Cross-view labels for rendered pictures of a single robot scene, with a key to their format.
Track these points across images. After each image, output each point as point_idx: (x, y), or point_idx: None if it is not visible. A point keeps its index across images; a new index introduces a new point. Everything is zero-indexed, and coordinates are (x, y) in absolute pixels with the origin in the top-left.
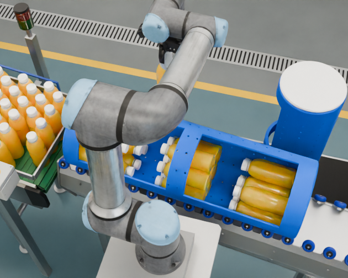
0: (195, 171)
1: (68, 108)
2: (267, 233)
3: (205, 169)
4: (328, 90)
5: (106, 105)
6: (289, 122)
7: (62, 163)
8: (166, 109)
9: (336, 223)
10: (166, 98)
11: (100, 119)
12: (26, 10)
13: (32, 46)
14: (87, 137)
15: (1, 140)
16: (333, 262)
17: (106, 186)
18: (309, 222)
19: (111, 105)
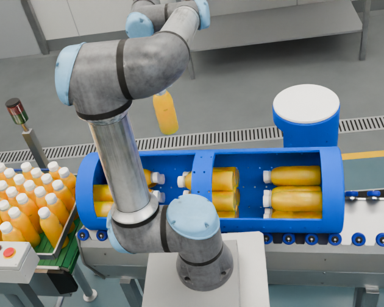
0: (218, 193)
1: (60, 70)
2: (311, 238)
3: (228, 186)
4: (321, 102)
5: (100, 52)
6: (295, 143)
7: (81, 234)
8: (166, 44)
9: (376, 213)
10: (164, 36)
11: (98, 69)
12: (17, 102)
13: (31, 141)
14: (88, 101)
15: (13, 226)
16: None
17: (125, 176)
18: (349, 220)
19: (106, 50)
